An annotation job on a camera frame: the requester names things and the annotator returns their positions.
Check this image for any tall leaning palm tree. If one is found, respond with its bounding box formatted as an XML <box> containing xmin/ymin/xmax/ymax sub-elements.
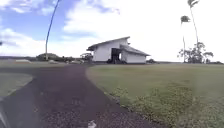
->
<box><xmin>44</xmin><ymin>0</ymin><xmax>62</xmax><ymax>61</ymax></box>

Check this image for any low rounded tree clump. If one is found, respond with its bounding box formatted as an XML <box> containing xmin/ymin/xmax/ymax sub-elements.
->
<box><xmin>35</xmin><ymin>52</ymin><xmax>61</xmax><ymax>62</ymax></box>

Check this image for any dark asphalt path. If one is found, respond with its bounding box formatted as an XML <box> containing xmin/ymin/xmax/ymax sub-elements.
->
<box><xmin>0</xmin><ymin>63</ymin><xmax>161</xmax><ymax>128</ymax></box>

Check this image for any dark bush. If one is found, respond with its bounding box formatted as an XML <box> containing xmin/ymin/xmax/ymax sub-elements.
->
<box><xmin>79</xmin><ymin>52</ymin><xmax>94</xmax><ymax>63</ymax></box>

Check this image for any grass verge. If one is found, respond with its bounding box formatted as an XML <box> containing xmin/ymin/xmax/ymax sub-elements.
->
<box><xmin>0</xmin><ymin>72</ymin><xmax>34</xmax><ymax>98</ymax></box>

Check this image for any taller slim palm tree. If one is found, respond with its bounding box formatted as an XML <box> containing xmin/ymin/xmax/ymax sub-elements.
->
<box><xmin>186</xmin><ymin>0</ymin><xmax>200</xmax><ymax>51</ymax></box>

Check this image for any bushy dark tree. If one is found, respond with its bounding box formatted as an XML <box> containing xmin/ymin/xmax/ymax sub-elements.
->
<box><xmin>177</xmin><ymin>41</ymin><xmax>214</xmax><ymax>64</ymax></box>

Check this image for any white building with dark roof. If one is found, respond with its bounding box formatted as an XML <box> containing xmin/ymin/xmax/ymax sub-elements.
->
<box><xmin>86</xmin><ymin>35</ymin><xmax>151</xmax><ymax>65</ymax></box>

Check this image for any grass strip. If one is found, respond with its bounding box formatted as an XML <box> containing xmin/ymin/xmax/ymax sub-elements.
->
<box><xmin>0</xmin><ymin>59</ymin><xmax>73</xmax><ymax>70</ymax></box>

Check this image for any robot's own part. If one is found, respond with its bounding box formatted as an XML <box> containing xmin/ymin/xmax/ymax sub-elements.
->
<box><xmin>87</xmin><ymin>120</ymin><xmax>98</xmax><ymax>128</ymax></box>

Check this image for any wide grass lawn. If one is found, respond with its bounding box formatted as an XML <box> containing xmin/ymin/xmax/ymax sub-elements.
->
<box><xmin>85</xmin><ymin>62</ymin><xmax>224</xmax><ymax>128</ymax></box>

